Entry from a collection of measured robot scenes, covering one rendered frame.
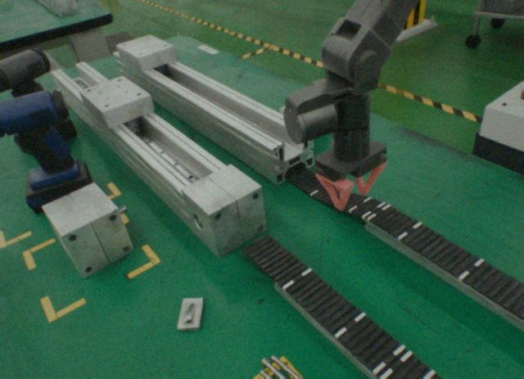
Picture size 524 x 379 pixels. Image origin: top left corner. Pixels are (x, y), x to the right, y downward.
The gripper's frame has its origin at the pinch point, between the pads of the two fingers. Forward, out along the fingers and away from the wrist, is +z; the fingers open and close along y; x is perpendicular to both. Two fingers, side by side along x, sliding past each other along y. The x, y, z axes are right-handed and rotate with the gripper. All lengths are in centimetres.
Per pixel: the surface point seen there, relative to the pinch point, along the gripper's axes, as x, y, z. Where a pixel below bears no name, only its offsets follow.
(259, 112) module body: -28.7, -3.4, -6.1
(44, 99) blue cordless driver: -41, 33, -20
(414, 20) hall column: -185, -280, 68
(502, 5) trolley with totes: -112, -274, 48
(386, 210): 6.6, -0.9, -0.1
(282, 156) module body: -15.3, 2.0, -3.0
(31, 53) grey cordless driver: -69, 28, -21
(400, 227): 10.6, 0.7, -0.1
